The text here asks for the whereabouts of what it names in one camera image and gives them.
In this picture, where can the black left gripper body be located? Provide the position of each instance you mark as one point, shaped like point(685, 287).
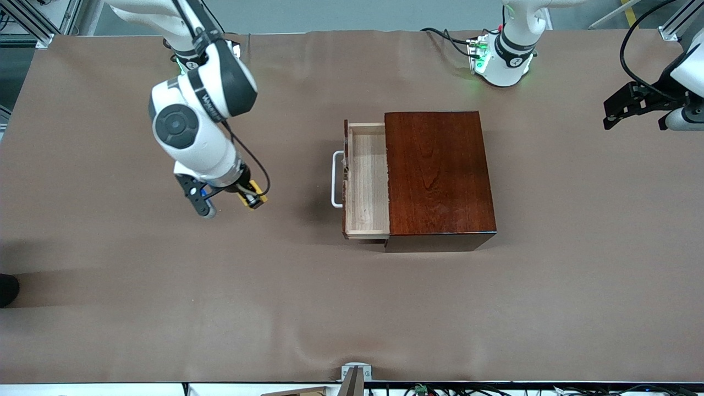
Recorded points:
point(652, 101)

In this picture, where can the yellow cube block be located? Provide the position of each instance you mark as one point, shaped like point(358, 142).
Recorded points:
point(241, 198)

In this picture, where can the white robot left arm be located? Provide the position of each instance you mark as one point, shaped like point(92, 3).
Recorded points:
point(503, 71)

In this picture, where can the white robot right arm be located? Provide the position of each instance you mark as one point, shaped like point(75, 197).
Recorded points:
point(181, 126)

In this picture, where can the brown table cloth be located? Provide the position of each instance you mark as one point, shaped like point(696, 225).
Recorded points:
point(247, 302)

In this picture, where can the dark brown wooden cabinet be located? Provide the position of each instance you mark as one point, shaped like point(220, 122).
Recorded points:
point(440, 176)

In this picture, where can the light wooden board piece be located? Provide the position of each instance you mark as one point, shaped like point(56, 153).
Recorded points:
point(302, 392)

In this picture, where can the black round object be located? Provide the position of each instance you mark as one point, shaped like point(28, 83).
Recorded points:
point(6, 290)

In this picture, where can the aluminium frame profile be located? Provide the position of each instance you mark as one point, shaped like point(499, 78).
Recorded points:
point(44, 39)
point(674, 32)

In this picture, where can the grey metal clamp bracket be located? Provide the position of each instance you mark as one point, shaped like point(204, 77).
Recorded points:
point(356, 366)

